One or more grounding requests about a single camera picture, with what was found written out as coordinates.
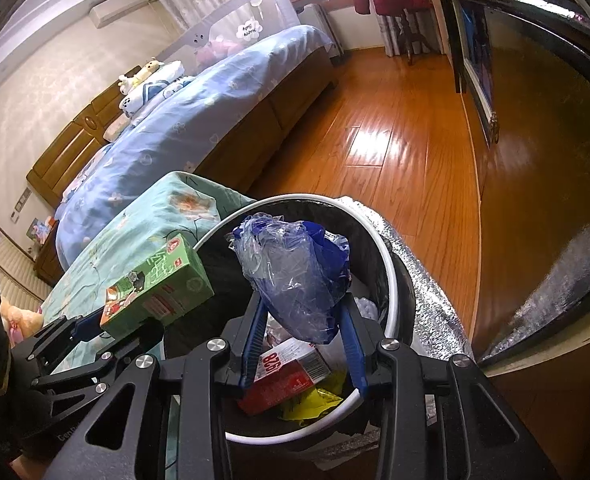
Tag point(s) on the white plush toy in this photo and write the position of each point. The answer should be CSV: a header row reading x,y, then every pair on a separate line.
x,y
126,81

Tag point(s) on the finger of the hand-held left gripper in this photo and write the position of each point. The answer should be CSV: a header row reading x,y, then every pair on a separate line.
x,y
90,322
125,352

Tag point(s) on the wooden nightstand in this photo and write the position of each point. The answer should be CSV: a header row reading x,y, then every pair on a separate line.
x,y
50,260

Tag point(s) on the blue plastic bag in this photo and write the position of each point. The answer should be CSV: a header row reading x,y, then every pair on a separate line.
x,y
295,280

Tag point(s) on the folded blue white quilt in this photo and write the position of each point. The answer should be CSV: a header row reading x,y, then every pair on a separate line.
x,y
150,92

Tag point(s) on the wall switch panel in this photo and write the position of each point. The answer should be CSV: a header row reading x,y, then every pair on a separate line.
x,y
20,205

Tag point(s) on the silver foil sheet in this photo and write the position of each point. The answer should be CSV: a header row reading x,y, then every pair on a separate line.
x,y
425,280

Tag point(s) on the green drink carton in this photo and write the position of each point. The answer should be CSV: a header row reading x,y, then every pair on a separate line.
x,y
165,285

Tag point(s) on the yellow plush toy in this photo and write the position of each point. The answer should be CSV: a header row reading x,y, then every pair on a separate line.
x,y
147,71

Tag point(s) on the grey mesh bed rail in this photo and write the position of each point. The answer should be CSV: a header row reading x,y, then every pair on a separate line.
x,y
235,15

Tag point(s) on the black trash can white rim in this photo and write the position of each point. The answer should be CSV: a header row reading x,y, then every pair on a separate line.
x,y
375,245

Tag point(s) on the cream teddy bear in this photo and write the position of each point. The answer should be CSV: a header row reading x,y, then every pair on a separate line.
x,y
20,317

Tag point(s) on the tissue pack on nightstand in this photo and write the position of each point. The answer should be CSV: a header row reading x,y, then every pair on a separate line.
x,y
40,231

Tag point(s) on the small white pillow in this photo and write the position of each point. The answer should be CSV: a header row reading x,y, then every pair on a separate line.
x,y
116,129

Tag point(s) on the blue bed sheet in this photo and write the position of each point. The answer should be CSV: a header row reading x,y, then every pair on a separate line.
x,y
190,130

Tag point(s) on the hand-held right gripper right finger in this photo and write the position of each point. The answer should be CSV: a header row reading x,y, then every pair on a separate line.
x,y
350,342

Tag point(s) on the yellow snack bag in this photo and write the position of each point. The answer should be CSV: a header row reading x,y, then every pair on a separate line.
x,y
307,405

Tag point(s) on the black television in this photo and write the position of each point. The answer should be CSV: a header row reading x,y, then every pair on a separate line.
x,y
550,160

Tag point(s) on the red drink carton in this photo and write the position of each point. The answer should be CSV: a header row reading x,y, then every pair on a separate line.
x,y
285,375

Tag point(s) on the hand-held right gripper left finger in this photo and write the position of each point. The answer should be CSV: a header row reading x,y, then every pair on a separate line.
x,y
252,340

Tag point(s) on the white air conditioner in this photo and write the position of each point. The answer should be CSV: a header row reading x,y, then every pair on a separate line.
x,y
120,5

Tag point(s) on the white plastic bag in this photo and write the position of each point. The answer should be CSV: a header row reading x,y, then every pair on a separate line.
x,y
367,307

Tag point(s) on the red jacket on rack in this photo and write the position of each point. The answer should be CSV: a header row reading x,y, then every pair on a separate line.
x,y
412,40

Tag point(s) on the wooden bed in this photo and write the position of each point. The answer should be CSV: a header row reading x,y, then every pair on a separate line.
x,y
70,155

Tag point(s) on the white printed pillow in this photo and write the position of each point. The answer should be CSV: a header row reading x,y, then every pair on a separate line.
x,y
87,177

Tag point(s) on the pink plush toy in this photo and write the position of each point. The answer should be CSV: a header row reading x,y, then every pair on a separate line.
x,y
220,49

